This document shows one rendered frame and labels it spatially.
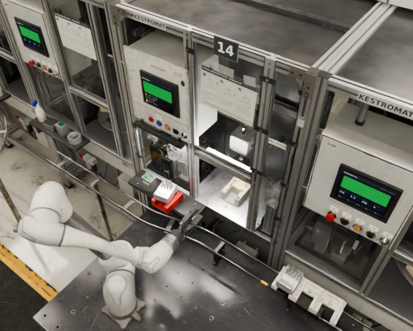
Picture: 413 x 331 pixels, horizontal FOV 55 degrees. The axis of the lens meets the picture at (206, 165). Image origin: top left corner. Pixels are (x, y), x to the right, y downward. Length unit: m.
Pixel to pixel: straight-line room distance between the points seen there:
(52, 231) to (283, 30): 1.33
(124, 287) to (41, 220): 0.59
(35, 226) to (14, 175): 2.52
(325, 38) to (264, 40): 0.26
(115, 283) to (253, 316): 0.78
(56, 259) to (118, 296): 1.44
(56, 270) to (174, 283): 1.31
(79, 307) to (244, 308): 0.93
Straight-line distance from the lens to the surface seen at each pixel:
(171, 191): 2.42
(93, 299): 2.48
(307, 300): 2.29
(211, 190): 2.56
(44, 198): 1.93
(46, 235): 1.85
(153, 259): 1.97
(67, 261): 3.50
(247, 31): 1.86
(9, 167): 4.44
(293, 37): 1.84
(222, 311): 2.37
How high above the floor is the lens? 2.83
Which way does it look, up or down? 45 degrees down
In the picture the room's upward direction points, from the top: straight up
